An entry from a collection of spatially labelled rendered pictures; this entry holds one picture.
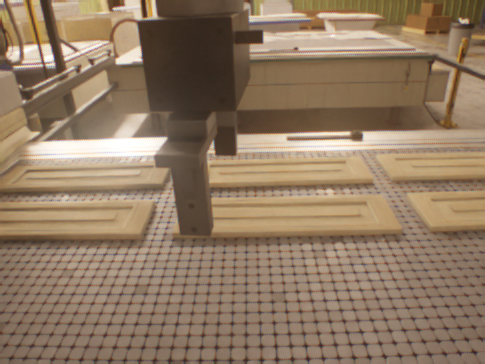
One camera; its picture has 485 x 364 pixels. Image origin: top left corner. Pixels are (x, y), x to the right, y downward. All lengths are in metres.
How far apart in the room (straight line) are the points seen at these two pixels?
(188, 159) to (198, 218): 0.13
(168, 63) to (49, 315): 0.66
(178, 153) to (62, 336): 0.55
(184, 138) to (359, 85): 3.82
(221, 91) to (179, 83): 0.06
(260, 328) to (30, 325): 0.51
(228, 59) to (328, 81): 3.68
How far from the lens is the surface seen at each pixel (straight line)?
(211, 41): 0.53
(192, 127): 0.53
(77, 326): 0.92
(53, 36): 3.27
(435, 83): 4.61
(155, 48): 0.56
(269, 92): 4.14
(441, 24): 13.84
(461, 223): 1.22
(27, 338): 0.95
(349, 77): 4.23
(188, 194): 0.55
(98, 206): 1.29
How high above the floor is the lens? 1.51
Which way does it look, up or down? 28 degrees down
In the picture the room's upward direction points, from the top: 2 degrees counter-clockwise
